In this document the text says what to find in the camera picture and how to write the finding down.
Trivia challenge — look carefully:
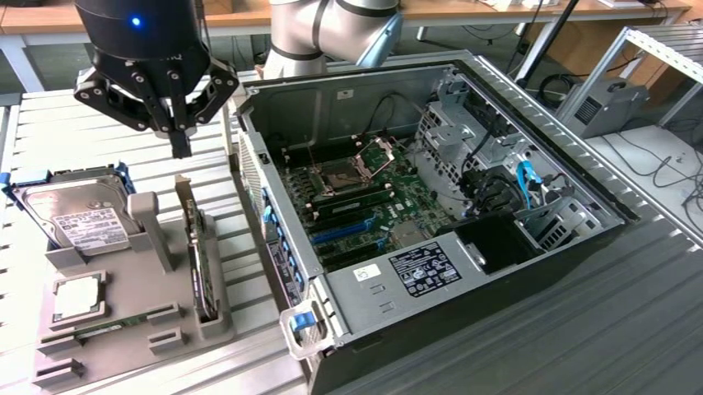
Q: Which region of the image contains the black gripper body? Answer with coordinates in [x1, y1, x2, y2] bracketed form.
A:
[73, 0, 214, 105]

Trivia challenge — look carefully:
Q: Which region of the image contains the graphics card with metal bracket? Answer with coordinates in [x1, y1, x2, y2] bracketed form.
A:
[173, 174, 221, 326]

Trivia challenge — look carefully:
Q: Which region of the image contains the wooden desk with white legs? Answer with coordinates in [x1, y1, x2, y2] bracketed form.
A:
[0, 0, 274, 94]

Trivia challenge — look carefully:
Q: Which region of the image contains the hard disk with blue carrier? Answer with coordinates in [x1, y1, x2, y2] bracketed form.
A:
[0, 161, 138, 258]

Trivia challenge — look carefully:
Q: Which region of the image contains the metal socket cover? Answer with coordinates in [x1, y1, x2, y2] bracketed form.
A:
[350, 137, 400, 180]

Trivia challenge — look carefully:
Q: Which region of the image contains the CPU socket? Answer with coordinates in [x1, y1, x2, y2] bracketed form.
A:
[306, 158, 380, 197]

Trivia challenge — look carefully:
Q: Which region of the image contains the black RAM stick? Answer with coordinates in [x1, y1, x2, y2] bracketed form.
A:
[314, 195, 394, 219]
[309, 184, 385, 207]

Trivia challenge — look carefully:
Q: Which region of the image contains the blue expansion slot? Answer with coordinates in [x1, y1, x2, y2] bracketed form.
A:
[310, 220, 374, 244]

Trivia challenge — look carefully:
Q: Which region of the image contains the green motherboard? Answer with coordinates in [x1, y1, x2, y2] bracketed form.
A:
[277, 135, 457, 272]

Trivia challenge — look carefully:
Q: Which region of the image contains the grey metal drive cage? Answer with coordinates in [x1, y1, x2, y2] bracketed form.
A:
[413, 67, 544, 198]

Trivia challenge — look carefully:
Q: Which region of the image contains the silver CPU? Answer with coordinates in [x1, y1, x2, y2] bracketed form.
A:
[52, 277, 105, 320]

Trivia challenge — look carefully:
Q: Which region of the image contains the grey parts rack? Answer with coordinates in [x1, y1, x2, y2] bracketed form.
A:
[32, 174, 234, 390]

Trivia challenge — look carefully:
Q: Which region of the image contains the chipset heatsink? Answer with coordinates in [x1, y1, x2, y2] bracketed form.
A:
[389, 224, 432, 248]

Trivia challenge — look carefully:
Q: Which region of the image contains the green RAM stick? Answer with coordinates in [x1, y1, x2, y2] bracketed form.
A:
[73, 315, 149, 337]

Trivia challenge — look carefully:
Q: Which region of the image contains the grey power supply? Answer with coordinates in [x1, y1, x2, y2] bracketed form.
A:
[322, 232, 489, 337]

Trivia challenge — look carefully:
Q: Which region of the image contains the black stand pole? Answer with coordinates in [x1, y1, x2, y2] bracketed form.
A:
[513, 0, 581, 90]

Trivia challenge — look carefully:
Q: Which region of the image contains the black plastic shroud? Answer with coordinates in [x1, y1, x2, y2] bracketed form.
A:
[455, 216, 543, 275]

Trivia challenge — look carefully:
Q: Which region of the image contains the metal disk bay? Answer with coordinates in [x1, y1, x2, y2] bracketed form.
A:
[515, 197, 593, 252]

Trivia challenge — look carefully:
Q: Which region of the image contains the open PC case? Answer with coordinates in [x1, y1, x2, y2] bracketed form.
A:
[218, 49, 641, 395]

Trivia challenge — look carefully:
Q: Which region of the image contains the grey control box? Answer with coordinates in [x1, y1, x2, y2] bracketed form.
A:
[569, 80, 652, 139]

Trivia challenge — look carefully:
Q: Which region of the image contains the long wooden desk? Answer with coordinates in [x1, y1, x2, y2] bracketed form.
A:
[400, 0, 693, 42]

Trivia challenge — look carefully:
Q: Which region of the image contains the black wire bundle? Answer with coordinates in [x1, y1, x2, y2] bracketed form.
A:
[460, 166, 523, 215]

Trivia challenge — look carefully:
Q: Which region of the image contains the blue disk wire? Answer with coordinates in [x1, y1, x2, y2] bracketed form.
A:
[515, 160, 537, 211]

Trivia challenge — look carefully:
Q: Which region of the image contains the aluminium frame table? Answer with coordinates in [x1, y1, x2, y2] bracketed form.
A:
[553, 22, 703, 128]

